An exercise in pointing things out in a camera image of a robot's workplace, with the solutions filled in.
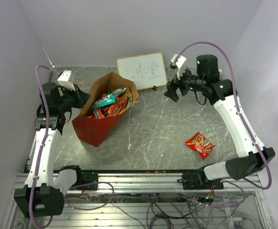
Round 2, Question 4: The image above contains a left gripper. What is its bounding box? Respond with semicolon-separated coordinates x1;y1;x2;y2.
57;83;91;113

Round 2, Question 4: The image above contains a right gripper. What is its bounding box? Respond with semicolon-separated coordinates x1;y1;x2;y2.
163;65;205;102

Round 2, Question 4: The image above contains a teal Fox's candy bag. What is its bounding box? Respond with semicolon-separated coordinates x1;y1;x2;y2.
92;88;126;109

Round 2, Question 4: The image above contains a red brown paper bag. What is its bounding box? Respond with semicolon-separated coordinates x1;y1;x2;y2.
72;72;139;147

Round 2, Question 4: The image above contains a red snack mix bag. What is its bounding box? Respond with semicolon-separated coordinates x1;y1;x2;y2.
185;132;215;160

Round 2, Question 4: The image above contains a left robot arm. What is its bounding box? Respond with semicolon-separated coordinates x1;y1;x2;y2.
14;83;90;219

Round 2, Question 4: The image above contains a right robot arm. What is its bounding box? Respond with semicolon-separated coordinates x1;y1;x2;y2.
165;54;275;189

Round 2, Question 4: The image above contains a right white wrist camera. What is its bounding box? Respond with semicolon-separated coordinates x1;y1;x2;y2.
170;54;187;80

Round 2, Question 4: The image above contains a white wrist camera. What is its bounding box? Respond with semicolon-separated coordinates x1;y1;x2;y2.
170;54;187;80
57;70;75;91

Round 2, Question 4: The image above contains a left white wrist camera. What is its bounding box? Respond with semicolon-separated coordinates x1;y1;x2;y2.
57;70;75;91

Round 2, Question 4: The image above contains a small whiteboard yellow frame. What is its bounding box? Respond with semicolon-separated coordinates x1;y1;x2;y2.
116;52;167;90

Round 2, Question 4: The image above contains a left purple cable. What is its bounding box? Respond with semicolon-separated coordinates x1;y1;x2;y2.
28;64;115;229

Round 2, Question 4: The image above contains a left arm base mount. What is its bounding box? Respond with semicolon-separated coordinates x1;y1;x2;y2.
54;169;98;192

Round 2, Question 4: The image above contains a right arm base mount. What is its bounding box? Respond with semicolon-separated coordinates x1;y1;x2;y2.
177;170;224;190

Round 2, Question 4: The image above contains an aluminium rail frame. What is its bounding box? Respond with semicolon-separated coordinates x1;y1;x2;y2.
0;67;273;229

